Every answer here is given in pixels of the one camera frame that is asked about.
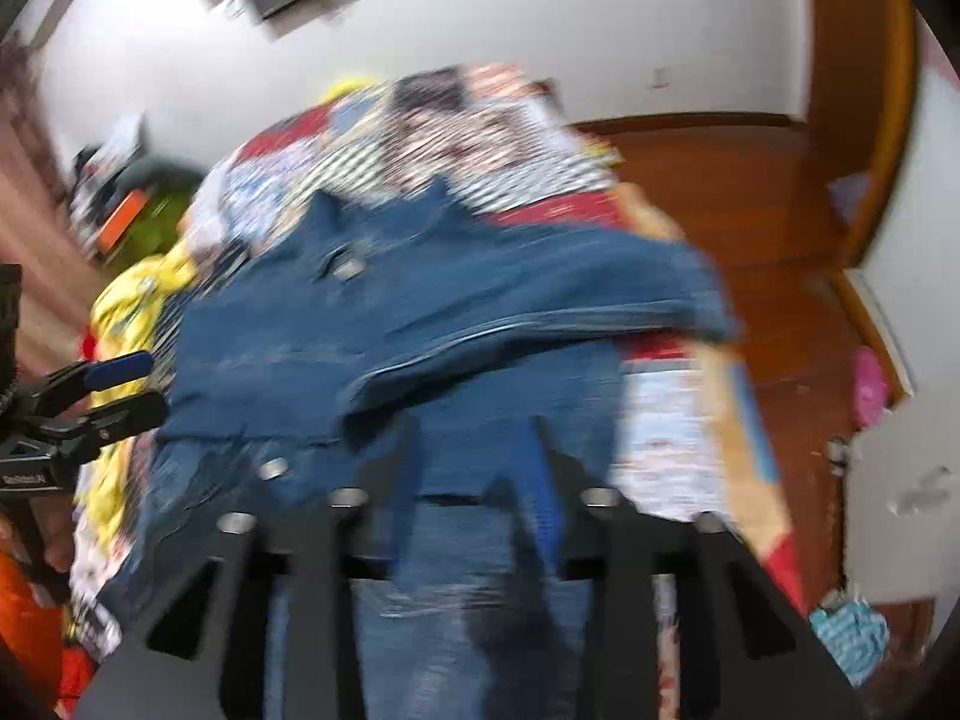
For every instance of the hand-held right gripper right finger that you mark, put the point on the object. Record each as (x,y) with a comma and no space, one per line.
(551,517)

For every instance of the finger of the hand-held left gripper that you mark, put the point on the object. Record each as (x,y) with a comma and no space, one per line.
(120,371)
(127,416)

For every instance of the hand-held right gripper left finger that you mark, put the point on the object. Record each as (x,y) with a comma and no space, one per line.
(394,499)

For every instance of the blue denim jeans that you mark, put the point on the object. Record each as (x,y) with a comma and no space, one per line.
(450,300)

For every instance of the person's left hand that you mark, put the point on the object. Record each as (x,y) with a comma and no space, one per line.
(56,536)

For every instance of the yellow printed cloth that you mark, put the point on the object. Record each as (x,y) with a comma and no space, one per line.
(127,307)

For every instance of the colourful patchwork printed blanket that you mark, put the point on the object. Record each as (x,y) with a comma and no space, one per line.
(675,435)

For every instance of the orange box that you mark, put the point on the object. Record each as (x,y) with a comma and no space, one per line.
(121,219)

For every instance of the green cloth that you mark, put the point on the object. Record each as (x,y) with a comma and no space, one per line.
(154,221)

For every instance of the orange cloth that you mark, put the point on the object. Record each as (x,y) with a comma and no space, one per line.
(34,630)

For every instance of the teal patterned cloth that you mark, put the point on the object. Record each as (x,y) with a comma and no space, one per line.
(847,637)

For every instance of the pink plastic item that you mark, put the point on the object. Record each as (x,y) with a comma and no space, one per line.
(870,386)

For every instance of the white cabinet door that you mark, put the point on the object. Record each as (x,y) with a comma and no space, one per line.
(900,495)

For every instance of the white wall socket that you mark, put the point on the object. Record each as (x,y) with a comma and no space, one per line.
(660,77)

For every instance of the wooden door frame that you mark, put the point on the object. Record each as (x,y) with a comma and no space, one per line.
(862,105)

